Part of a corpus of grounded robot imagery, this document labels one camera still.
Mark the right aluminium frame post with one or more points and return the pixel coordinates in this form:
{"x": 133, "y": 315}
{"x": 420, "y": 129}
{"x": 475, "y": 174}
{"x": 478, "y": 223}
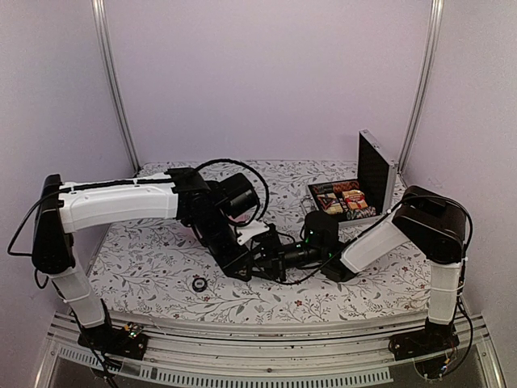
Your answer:
{"x": 432, "y": 41}

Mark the aluminium frame post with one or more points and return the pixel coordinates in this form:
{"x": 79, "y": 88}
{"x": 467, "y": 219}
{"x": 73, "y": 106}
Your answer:
{"x": 102, "y": 31}
{"x": 432, "y": 41}

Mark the black triangular dealer badge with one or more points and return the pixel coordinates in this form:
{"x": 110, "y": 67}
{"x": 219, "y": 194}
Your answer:
{"x": 326, "y": 201}

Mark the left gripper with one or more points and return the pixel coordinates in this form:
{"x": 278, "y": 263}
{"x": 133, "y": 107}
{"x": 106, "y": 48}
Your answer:
{"x": 233, "y": 263}

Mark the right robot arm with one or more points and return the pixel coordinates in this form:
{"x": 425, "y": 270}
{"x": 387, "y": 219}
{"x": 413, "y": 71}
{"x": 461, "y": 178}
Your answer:
{"x": 440, "y": 227}

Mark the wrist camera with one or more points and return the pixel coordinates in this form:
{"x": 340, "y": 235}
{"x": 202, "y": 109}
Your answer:
{"x": 258, "y": 235}
{"x": 320, "y": 230}

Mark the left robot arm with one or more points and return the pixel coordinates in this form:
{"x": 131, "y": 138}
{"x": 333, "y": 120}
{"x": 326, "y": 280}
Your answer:
{"x": 224, "y": 216}

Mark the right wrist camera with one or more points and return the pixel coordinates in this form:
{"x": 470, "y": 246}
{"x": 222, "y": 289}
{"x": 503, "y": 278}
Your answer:
{"x": 320, "y": 230}

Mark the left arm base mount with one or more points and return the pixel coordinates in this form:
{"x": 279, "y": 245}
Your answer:
{"x": 128, "y": 341}

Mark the row of poker chips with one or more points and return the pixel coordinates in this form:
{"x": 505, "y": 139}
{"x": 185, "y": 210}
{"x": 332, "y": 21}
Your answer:
{"x": 336, "y": 187}

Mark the front aluminium rail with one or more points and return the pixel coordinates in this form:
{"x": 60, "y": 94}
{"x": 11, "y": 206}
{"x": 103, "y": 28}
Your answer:
{"x": 335, "y": 354}

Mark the red card deck box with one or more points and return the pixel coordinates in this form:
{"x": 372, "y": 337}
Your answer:
{"x": 355, "y": 199}

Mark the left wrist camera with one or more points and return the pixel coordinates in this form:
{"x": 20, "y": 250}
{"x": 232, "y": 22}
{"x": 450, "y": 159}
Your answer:
{"x": 258, "y": 235}

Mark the aluminium poker case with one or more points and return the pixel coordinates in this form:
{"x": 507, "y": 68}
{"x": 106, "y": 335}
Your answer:
{"x": 376, "y": 173}

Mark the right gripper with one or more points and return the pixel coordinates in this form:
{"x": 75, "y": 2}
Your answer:
{"x": 274, "y": 263}

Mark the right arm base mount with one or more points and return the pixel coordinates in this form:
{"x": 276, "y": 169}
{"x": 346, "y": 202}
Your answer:
{"x": 415, "y": 344}

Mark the left aluminium frame post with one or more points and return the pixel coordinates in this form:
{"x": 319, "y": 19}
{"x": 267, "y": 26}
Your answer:
{"x": 102, "y": 31}

